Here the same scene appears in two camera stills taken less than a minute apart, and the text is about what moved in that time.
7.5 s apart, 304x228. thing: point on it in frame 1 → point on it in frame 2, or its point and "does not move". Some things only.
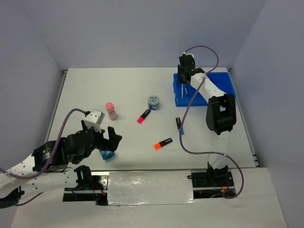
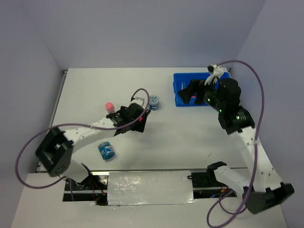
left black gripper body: (99, 144) → (139, 126)
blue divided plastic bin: (185, 95) does not move
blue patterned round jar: (153, 102) does not move
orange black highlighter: (157, 146) → (193, 98)
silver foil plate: (151, 187) does not move
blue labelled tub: (106, 155) does not move
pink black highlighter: (140, 119) does not move
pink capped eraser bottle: (110, 108) does not move
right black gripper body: (180, 77) → (208, 92)
